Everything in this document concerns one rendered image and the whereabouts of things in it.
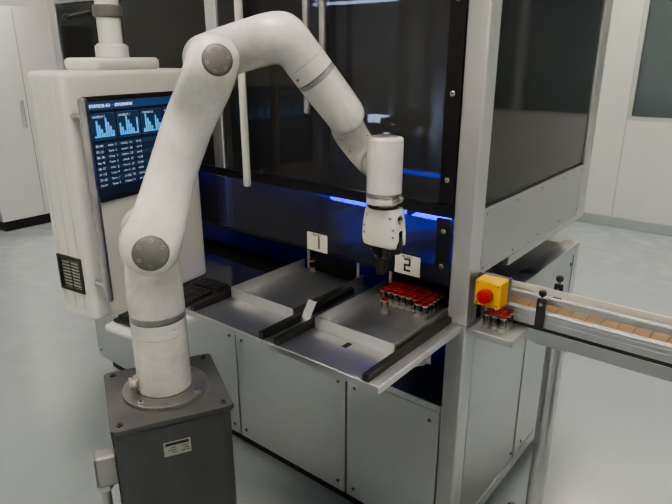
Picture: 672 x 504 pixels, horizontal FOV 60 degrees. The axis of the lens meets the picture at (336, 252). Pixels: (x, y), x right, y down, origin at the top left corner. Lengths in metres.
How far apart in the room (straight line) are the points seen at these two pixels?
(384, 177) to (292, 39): 0.36
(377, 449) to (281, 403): 0.44
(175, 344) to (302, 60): 0.66
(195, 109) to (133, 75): 0.79
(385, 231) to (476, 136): 0.34
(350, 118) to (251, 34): 0.26
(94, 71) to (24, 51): 4.42
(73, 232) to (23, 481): 1.19
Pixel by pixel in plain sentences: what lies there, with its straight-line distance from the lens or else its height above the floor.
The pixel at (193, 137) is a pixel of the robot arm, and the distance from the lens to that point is 1.20.
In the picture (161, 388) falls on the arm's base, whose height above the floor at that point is 0.90.
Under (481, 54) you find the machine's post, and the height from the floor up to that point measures 1.59.
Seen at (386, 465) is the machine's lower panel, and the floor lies 0.30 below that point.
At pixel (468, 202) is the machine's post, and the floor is 1.23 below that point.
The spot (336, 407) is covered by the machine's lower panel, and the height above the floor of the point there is 0.43.
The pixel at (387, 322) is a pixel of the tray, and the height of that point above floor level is 0.88.
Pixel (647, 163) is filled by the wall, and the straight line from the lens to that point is 6.13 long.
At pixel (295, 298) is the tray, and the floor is 0.88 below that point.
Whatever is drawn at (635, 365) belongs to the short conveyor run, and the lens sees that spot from 1.65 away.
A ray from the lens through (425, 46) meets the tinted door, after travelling 1.58.
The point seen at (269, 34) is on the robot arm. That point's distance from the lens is 1.23.
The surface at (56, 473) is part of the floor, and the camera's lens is 2.74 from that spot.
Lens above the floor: 1.59
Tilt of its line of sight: 19 degrees down
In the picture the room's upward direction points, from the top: straight up
